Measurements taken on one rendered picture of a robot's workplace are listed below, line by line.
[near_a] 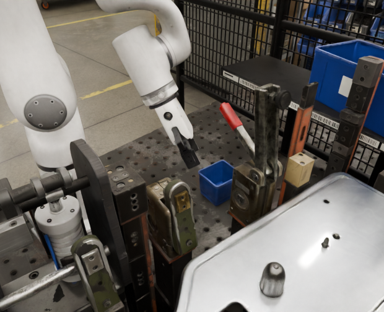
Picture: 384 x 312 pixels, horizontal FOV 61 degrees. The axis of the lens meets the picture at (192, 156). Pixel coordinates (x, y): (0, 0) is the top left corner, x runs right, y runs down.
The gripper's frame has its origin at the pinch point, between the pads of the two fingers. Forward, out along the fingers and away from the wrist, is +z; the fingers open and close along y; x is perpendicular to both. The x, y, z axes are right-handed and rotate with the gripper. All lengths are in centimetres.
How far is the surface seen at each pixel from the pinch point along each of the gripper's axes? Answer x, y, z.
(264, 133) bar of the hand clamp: -16.0, -24.4, -7.3
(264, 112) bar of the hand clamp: -17.2, -24.8, -10.6
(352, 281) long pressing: -18.2, -37.7, 14.1
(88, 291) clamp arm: 13.7, -41.5, -4.1
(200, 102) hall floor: 7, 239, 41
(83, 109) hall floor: 107, 225, -3
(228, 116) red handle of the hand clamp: -11.9, -16.1, -9.9
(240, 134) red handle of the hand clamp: -12.5, -18.1, -6.5
